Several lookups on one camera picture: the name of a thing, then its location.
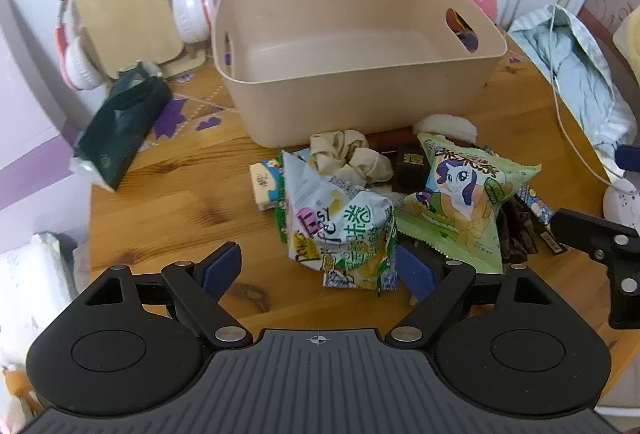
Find white patterned cloth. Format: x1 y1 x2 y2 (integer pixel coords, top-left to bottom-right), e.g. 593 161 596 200
0 231 92 415

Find white round device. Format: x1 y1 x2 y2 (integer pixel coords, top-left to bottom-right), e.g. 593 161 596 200
602 178 640 233

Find white red headphones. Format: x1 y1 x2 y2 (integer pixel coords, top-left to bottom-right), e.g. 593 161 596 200
54 0 218 92

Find white fluffy plush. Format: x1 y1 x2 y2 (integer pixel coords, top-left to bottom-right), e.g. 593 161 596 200
412 113 479 145

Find dark green tissue pack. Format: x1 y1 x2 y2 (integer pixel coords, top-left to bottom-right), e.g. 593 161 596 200
70 60 173 193

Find beige plastic storage bin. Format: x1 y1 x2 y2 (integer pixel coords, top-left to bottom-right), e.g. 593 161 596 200
210 0 508 149

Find dark red item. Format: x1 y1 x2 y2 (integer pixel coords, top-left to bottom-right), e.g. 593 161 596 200
374 129 417 153

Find wooden headphone stand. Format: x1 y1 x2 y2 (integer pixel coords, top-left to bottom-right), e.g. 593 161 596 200
72 0 207 80

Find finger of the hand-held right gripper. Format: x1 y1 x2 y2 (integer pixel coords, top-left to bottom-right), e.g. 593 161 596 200
550 208 640 331
616 145 640 173

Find green cartoon pony snack bag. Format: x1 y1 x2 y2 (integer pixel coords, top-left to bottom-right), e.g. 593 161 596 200
395 132 543 275

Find green white snack bag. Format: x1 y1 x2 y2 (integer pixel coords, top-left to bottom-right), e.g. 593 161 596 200
275 149 399 297

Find yellow blue snack packet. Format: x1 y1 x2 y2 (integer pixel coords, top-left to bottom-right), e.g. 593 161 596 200
249 158 287 213

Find light blue cloth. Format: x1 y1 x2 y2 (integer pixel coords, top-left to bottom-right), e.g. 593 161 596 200
507 6 639 161

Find white charger cable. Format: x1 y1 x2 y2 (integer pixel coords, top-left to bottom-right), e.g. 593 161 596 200
540 0 622 185

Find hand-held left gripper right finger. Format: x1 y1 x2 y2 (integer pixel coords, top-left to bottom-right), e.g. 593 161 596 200
390 243 551 348

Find beige fabric scrunchie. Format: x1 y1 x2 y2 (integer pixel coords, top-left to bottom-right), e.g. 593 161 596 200
309 130 396 187

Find dark brown small box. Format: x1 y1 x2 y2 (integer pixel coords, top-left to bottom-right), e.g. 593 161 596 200
391 146 431 193

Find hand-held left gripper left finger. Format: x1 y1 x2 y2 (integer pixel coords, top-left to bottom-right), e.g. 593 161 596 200
85 241 252 349

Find pale yellow object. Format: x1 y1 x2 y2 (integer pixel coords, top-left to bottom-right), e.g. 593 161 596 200
612 8 640 87

